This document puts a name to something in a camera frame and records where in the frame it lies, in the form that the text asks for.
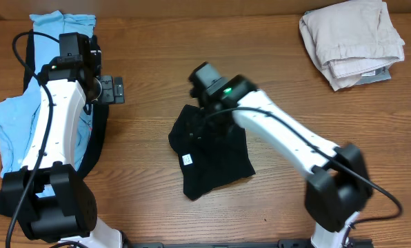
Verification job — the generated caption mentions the light blue shirt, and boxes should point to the light blue shirt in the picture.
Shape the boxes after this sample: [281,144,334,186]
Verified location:
[0,10,96,176]

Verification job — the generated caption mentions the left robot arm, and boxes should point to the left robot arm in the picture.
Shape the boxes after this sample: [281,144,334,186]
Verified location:
[1,32,130,248]

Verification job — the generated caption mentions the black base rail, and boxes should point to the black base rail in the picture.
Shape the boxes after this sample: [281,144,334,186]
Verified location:
[122,238,375,248]

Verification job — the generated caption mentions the folded grey garment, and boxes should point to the folded grey garment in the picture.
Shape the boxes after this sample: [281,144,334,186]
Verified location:
[355,67,391,85]

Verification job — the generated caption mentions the black garment under pile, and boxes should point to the black garment under pile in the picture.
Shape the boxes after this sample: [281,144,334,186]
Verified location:
[0,29,110,218]

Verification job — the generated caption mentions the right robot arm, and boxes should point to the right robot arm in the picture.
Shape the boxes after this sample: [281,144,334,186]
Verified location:
[188,62,373,247]

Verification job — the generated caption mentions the black t-shirt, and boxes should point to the black t-shirt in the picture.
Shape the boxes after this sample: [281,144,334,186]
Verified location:
[168,105,255,200]

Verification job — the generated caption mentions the folded beige trousers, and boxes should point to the folded beige trousers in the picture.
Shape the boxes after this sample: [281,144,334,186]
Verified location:
[299,0,405,91]

